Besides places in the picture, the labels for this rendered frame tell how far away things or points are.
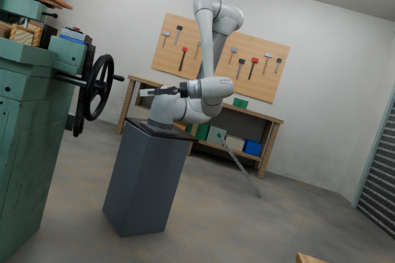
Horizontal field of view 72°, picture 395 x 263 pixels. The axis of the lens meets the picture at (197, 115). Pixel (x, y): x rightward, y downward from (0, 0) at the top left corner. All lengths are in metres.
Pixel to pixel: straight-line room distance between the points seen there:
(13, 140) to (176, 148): 0.86
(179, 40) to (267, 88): 1.57
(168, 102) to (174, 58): 2.87
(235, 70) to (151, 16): 1.58
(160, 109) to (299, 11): 3.46
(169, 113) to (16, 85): 0.83
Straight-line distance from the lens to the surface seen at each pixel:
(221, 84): 1.25
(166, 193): 1.74
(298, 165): 4.65
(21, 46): 1.03
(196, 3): 1.61
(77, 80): 1.23
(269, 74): 4.42
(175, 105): 1.62
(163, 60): 4.47
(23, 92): 1.09
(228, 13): 1.66
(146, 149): 1.53
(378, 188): 4.12
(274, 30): 4.55
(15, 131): 1.13
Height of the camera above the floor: 0.91
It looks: 5 degrees down
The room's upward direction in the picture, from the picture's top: 16 degrees clockwise
